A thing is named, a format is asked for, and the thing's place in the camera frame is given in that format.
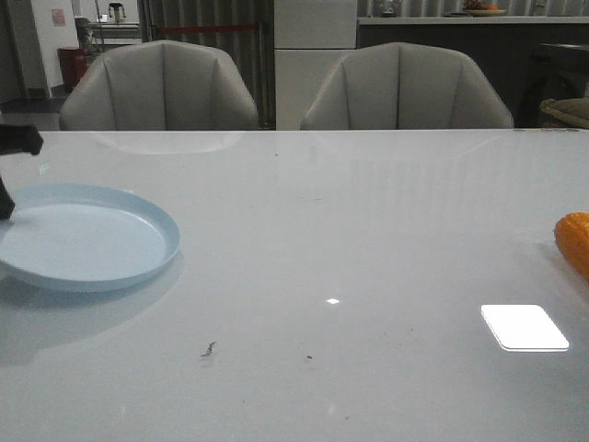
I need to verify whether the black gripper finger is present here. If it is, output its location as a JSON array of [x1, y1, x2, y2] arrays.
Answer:
[[0, 179, 15, 220], [0, 123, 43, 156]]

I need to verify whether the light blue round plate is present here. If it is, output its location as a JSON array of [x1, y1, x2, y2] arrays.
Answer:
[[1, 183, 180, 292]]

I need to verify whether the orange toy corn cob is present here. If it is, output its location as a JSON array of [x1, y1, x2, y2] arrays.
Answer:
[[554, 212, 589, 281]]

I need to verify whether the red trash bin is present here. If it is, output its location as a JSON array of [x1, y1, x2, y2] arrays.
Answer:
[[57, 47, 87, 92]]

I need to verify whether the grey upholstered chair left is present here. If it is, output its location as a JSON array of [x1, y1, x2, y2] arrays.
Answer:
[[59, 40, 259, 131]]

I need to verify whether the grey upholstered chair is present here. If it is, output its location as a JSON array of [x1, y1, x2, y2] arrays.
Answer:
[[300, 42, 514, 130], [59, 40, 259, 131]]

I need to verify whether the red barrier belt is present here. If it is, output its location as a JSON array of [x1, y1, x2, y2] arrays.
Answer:
[[154, 23, 259, 35]]

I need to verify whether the white cabinet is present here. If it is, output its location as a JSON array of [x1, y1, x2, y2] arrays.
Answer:
[[274, 0, 358, 131]]

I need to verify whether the grey upholstered chair right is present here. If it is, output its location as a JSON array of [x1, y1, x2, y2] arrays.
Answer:
[[300, 42, 514, 130]]

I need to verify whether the fruit bowl on counter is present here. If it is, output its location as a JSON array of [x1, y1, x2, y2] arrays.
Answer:
[[462, 0, 505, 17]]

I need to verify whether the dark counter with white top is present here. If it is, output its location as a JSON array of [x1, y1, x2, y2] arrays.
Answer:
[[356, 15, 589, 128]]

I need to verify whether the dark wooden side table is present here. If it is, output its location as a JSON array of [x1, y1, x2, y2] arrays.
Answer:
[[514, 43, 588, 128]]

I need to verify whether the beige cushion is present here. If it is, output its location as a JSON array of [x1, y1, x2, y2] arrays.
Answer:
[[539, 97, 588, 129]]

